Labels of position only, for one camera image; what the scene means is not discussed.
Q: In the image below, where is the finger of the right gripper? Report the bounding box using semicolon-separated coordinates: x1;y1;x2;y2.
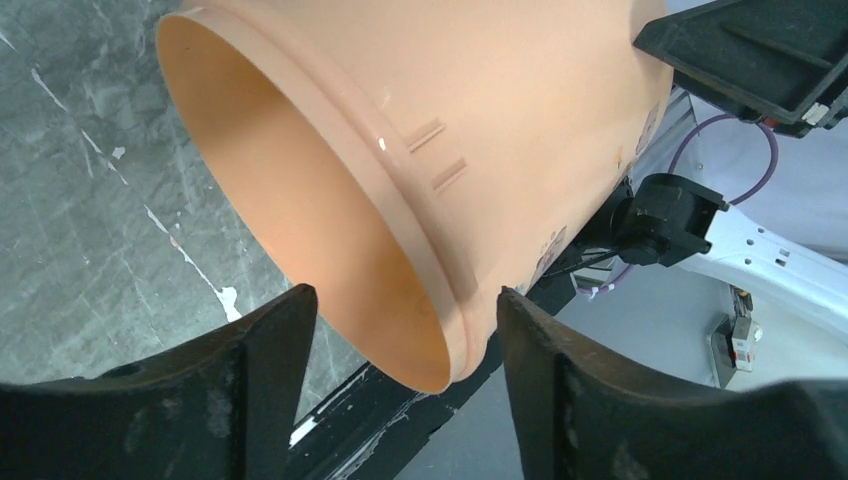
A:
633;0;847;138

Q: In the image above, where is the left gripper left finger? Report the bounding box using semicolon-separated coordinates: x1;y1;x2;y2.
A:
1;284;318;479

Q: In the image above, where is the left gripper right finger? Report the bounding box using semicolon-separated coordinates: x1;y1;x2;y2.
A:
497;288;847;479

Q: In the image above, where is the orange plastic bucket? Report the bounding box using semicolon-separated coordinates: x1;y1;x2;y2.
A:
156;1;672;393

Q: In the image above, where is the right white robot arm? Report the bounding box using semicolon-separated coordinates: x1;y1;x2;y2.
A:
606;1;847;334

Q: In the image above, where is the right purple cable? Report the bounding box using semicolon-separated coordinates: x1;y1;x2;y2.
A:
576;112;780;299

